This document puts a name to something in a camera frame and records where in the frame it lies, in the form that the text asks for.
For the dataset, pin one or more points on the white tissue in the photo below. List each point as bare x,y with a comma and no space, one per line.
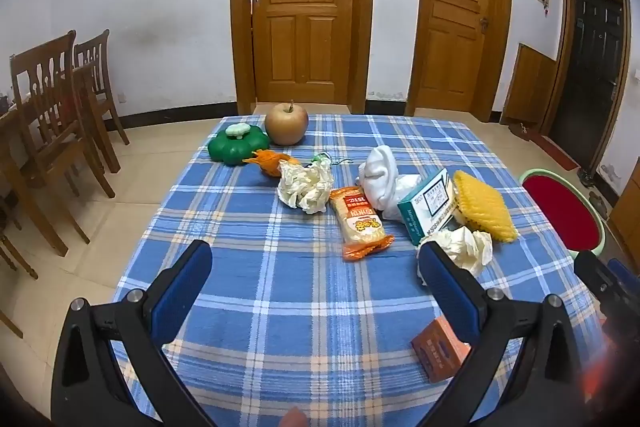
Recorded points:
305,187
467,249

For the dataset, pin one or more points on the dark metal entrance door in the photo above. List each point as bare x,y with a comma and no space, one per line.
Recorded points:
590,77

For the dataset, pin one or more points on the wooden sideboard cabinet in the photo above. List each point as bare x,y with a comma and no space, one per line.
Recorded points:
627,217

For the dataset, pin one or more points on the red basin with green rim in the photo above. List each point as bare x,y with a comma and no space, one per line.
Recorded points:
560,207

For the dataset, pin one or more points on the person's left hand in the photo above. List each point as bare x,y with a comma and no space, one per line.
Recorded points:
295,418

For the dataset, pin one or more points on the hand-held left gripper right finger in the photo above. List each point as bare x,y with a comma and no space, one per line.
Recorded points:
447,287

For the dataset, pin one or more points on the orange peel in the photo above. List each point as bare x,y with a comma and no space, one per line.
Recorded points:
270,162

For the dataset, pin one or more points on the yellow-red apple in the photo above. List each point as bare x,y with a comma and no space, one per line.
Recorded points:
286,124

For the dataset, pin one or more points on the wooden dining chair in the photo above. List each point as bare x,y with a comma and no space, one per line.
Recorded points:
10,252
97,77
50,142

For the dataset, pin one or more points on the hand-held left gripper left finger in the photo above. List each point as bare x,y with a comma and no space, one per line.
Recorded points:
182,292

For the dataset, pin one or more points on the white sock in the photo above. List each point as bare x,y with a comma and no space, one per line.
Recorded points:
380,177

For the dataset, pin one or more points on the dark shoe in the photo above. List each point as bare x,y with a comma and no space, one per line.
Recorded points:
586,176
598,199

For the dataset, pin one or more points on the low wooden wall cabinet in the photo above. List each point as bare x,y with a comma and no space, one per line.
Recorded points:
530,87

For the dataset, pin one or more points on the teal and white medicine box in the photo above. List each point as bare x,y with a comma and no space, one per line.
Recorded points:
425,207

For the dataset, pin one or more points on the small orange cardboard box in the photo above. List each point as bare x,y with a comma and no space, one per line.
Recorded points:
437,352

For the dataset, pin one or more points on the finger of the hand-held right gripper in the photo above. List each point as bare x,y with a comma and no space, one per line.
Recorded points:
625,273
595,274

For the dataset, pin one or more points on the wooden panel door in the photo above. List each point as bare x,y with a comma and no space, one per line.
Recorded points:
455,17
300,7

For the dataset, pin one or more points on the green pumpkin-shaped container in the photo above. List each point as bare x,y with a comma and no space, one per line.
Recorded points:
235,149

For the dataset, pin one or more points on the orange snack packet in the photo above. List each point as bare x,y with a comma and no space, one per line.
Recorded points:
357,222

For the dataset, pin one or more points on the yellow textured sponge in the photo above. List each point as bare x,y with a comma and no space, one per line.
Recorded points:
485,207

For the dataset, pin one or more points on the blue plaid tablecloth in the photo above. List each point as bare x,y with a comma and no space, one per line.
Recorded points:
300,307

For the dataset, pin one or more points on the red doormat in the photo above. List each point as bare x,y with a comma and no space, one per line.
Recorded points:
555,149

